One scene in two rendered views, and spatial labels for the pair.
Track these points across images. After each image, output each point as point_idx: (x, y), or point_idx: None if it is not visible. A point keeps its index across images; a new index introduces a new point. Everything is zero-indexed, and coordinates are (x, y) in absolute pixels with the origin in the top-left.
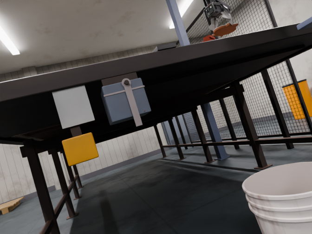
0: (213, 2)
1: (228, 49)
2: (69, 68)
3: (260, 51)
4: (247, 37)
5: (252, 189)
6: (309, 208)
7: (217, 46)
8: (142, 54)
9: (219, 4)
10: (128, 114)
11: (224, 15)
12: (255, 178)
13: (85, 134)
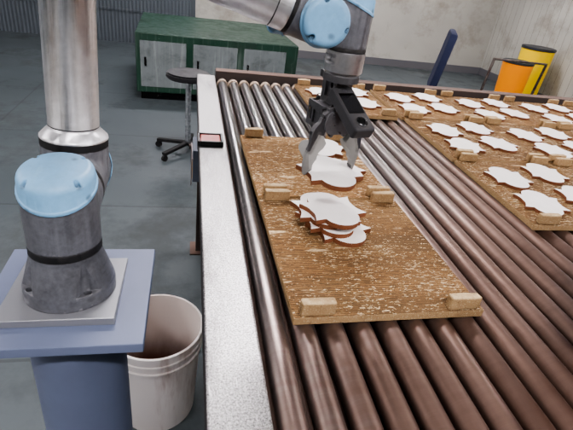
0: (311, 100)
1: (199, 194)
2: (198, 107)
3: None
4: (199, 205)
5: (196, 321)
6: None
7: (199, 180)
8: (199, 130)
9: (321, 111)
10: (192, 170)
11: (306, 143)
12: (199, 321)
13: (192, 160)
